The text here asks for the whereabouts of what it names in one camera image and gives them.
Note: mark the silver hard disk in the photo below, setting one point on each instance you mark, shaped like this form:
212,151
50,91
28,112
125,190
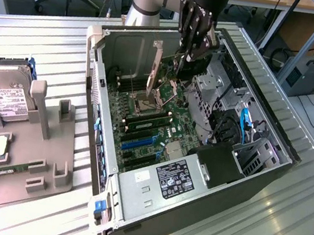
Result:
5,89

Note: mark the thin metal locking lever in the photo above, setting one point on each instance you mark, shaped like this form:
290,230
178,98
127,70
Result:
131,82

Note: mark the silver perforated drive cage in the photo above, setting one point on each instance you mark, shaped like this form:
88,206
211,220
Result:
198,115

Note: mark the silver power supply unit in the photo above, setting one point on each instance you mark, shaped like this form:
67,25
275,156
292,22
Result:
143,199

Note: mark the silver disk bay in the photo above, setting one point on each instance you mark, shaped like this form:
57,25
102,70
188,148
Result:
258,158

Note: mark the green motherboard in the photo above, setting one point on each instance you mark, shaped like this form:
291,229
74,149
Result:
175,117

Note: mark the grey control box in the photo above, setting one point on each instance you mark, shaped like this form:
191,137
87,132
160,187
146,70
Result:
305,77

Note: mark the metal socket cover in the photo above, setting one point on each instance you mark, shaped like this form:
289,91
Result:
164,93

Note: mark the black plastic air shroud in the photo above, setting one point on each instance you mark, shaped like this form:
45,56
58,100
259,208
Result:
215,163

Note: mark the blue case latch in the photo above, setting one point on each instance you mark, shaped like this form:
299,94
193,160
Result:
99,206

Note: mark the black expansion slot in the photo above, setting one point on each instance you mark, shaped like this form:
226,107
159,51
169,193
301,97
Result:
135,138
139,158
140,166

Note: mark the silver chipset heatsink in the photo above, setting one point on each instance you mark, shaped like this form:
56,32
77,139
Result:
174,151

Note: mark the green RAM stick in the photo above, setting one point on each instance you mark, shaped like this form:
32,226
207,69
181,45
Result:
14,168
147,124

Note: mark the blue expansion slot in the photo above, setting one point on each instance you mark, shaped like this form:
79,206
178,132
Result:
137,145

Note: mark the CPU socket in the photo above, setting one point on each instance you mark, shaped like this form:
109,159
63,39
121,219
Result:
144,105

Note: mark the open black PC case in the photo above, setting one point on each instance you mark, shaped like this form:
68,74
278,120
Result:
221,203

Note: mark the grey parts rack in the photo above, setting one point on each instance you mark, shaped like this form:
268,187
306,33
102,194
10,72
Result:
17,157

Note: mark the graphics card with metal bracket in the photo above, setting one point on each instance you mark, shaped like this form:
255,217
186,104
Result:
194,66

